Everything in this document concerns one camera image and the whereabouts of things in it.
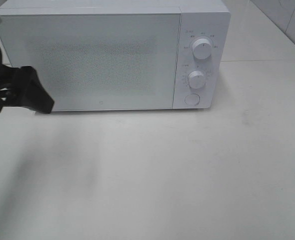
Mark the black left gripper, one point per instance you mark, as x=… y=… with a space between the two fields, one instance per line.
x=21 y=87

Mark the white microwave door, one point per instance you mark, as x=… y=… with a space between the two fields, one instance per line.
x=98 y=62

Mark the white round door button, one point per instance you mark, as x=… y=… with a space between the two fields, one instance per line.
x=192 y=99

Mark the white microwave oven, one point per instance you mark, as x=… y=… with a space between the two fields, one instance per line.
x=198 y=18

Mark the white adjacent table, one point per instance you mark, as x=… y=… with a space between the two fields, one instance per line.
x=252 y=36

